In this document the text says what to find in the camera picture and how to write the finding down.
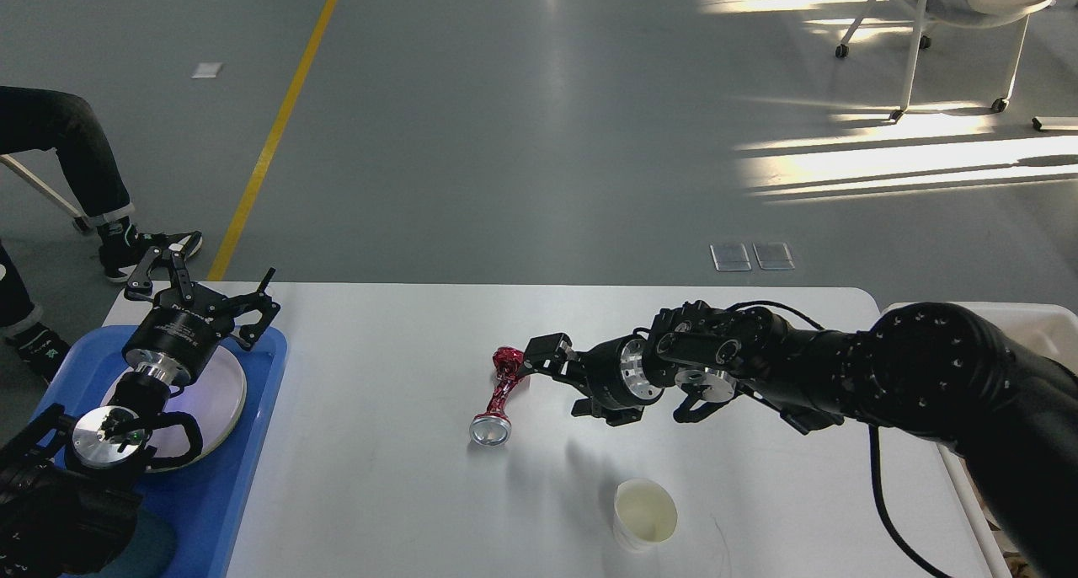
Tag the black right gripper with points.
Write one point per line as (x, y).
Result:
(612, 373)

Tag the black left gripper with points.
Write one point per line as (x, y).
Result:
(179, 343)

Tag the crushed red can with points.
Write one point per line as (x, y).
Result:
(493, 427)

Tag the pink plate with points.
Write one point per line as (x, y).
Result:
(169, 442)

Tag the white paper cup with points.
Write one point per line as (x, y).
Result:
(644, 514)

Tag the teal mug yellow inside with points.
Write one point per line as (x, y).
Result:
(150, 551)

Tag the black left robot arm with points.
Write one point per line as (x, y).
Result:
(144, 447)

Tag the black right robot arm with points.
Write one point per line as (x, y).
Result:
(937, 371)

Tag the clear floor plate left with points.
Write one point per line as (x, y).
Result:
(730, 257)

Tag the clear floor plate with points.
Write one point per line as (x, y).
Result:
(730, 257)
(774, 256)

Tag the blue plastic tray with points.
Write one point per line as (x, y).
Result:
(205, 501)

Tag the clear floor plate right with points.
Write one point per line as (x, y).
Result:
(774, 256)

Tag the person dark trousers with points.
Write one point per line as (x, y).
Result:
(33, 118)

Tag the white office chair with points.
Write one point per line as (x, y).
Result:
(967, 14)

